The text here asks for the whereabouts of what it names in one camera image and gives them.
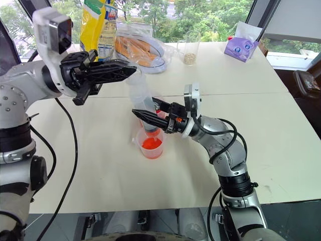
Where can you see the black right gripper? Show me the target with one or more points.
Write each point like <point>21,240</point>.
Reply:
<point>176,118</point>

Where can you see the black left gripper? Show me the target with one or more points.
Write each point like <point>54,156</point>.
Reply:
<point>71,72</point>

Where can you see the clear plastic bottle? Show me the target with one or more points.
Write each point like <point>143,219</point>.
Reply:
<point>140,95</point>

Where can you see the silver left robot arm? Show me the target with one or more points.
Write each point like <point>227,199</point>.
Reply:
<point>15,100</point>

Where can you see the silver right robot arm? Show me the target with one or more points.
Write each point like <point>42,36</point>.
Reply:
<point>225,140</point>

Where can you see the bread in clear plastic bag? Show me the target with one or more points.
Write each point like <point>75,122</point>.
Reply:
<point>130,45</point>

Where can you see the yellow snack bag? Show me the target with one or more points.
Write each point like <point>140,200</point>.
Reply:
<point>96,27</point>

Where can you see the white round plate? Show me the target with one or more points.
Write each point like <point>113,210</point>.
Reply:
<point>158,62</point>

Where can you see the clear jar with beans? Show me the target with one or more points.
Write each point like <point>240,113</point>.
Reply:
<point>189,54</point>

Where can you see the purple tissue pack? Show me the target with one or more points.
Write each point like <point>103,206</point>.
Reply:
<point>240,49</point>

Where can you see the dark rounded robot torso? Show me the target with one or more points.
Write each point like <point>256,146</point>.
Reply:
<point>150,236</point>

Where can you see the black chair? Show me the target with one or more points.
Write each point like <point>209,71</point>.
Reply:
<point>307,84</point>

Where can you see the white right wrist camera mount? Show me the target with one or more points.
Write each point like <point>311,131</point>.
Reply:
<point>191,96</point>

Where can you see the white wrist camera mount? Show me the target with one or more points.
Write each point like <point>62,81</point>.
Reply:
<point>191,96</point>
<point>45,32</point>

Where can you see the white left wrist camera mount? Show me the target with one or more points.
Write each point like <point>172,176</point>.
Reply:
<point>45,32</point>

